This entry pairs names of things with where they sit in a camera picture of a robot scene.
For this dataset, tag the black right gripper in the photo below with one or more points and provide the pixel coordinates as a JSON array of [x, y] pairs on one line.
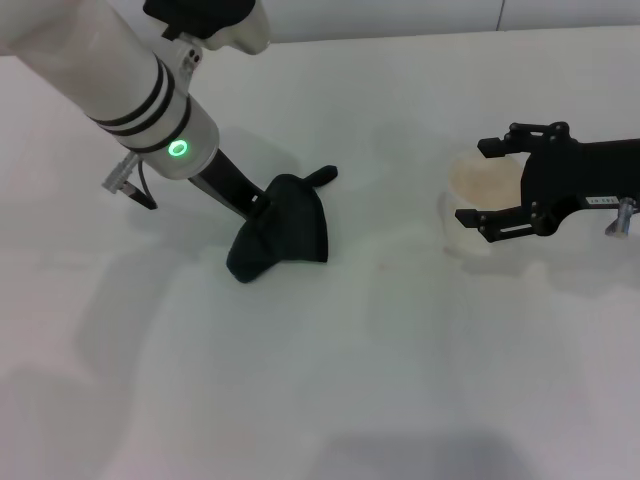
[[575, 180]]

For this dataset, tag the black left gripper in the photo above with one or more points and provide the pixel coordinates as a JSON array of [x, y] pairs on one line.
[[230, 185]]

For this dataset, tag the white paper cup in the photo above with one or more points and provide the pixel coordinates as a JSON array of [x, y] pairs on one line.
[[480, 185]]

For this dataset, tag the dark blue rag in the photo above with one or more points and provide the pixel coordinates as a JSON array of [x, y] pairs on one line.
[[290, 230]]

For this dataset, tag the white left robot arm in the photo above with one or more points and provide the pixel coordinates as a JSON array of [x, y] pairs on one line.
[[125, 75]]

